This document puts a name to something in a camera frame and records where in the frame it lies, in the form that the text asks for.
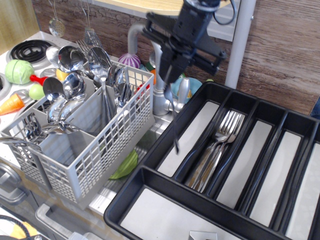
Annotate light green toy ball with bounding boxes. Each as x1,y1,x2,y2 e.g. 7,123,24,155
28,83,45,100

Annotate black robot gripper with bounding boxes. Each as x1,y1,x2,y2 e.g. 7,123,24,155
143,0,226,83

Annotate purple toy onion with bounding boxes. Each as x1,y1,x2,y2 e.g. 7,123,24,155
118,53,141,69

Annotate green toy cabbage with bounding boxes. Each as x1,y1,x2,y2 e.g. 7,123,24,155
4,59,35,85

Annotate cutlery bundle right compartment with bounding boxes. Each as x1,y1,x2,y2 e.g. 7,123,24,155
107,64,133,111

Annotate grey metal faucet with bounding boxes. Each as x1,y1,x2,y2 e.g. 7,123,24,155
127,21,191,116

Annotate orange toy carrot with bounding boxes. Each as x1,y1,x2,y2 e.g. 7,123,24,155
0,93,25,116

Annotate forks in front compartment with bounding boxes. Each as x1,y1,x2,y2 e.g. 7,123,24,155
22,112,47,144

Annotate silver spoon lying front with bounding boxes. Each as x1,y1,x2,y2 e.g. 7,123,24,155
41,121,80,135

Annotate large silver spoon centre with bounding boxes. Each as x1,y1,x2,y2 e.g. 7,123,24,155
88,46,116,122

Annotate hanging perforated skimmer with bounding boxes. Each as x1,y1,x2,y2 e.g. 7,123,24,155
48,0,66,38

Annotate green toy leaf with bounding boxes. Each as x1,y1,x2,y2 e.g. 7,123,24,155
109,149,138,180

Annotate large silver serving spoon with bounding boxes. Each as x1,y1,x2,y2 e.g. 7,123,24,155
58,45,95,80

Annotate light blue toy cup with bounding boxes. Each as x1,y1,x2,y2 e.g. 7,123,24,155
171,77,202,103

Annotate black cutlery tray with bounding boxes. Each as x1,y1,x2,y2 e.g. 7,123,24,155
103,82,320,240

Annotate yellow toy fruit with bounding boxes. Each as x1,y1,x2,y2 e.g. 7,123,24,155
55,68,69,82

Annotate silver spoon cluster middle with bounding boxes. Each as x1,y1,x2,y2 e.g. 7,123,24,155
47,73,87,123

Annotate hanging slotted spatula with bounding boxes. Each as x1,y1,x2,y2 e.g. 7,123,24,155
80,0,102,47

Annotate silver spoon left compartment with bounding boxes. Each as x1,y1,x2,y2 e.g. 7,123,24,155
43,77,65,102

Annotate stack of forks in tray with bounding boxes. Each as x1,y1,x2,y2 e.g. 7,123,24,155
185,110,245,192

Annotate black stove burner coil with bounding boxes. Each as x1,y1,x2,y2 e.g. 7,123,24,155
10,39,53,63

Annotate light wooden shelf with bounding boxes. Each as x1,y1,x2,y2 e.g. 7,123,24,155
93,0,236,16

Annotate grey metal pole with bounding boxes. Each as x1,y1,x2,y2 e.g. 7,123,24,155
224,0,257,89

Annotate grey plastic cutlery basket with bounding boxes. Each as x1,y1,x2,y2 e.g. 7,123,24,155
0,66,155,209

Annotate yellow toy bottom left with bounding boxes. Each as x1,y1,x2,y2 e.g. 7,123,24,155
10,221,38,239

